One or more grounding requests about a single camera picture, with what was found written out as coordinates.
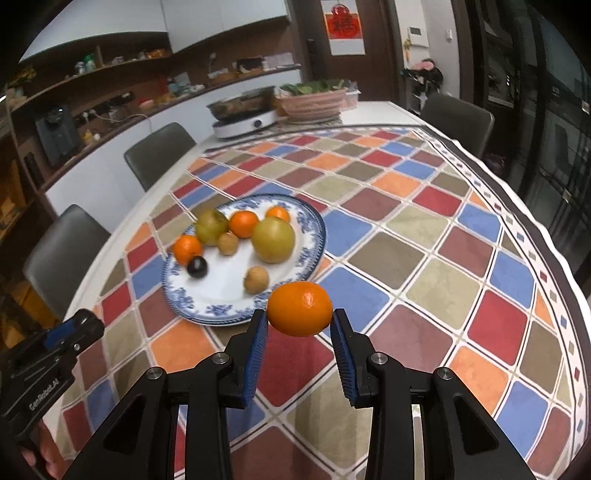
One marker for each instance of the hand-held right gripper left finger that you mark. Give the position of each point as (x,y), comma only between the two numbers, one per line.
(256,355)

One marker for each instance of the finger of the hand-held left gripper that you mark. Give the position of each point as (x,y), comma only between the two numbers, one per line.
(62,332)
(87,334)

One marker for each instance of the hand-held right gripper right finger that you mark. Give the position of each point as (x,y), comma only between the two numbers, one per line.
(344,364)

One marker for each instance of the large orange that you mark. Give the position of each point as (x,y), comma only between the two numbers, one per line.
(300,307)

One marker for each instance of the blue and white porcelain plate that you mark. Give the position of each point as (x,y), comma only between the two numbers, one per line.
(221,295)

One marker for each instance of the small yellow round fruit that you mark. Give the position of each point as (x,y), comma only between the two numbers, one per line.
(227,243)
(256,279)

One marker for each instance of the dark plum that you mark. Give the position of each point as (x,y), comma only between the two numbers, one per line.
(197,266)

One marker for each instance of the yellow-green round fruit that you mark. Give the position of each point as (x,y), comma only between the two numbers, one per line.
(211,227)

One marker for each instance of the person's left hand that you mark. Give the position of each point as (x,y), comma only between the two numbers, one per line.
(46,452)

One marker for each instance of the grey dining chair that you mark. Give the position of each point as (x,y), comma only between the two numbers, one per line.
(159,154)
(457,122)
(60,258)

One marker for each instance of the large yellow-green pear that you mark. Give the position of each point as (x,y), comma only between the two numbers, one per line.
(273,240)

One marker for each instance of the small orange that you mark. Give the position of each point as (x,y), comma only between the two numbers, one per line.
(278,214)

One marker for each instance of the colourful checkered tablecloth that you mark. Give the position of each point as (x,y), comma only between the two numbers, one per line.
(415,230)

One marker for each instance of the black countertop appliance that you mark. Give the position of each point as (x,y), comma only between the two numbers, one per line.
(57,134)

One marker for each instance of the white electric hot pot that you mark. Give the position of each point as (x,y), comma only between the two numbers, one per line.
(244,122)

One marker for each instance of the pink plastic basket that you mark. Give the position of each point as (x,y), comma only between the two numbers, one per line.
(311,106)

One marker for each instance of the yellow flowers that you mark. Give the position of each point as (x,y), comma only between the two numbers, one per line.
(22,76)

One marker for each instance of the small white container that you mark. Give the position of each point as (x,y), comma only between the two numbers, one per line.
(352,99)

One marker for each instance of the green leafy vegetables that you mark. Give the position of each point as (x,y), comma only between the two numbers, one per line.
(314,86)

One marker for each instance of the pink and black plush toy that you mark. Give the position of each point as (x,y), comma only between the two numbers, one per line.
(427,71)

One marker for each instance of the black door lock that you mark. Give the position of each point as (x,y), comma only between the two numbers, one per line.
(312,53)

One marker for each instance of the white upper cabinet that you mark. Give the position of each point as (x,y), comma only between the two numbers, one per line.
(138,23)

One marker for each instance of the wooden wall shelf unit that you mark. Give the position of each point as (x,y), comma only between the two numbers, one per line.
(14,194)

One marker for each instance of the white wall switch panel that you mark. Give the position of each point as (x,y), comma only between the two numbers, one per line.
(419,36)

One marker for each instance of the red wall poster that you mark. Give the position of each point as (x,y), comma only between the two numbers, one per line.
(344,23)

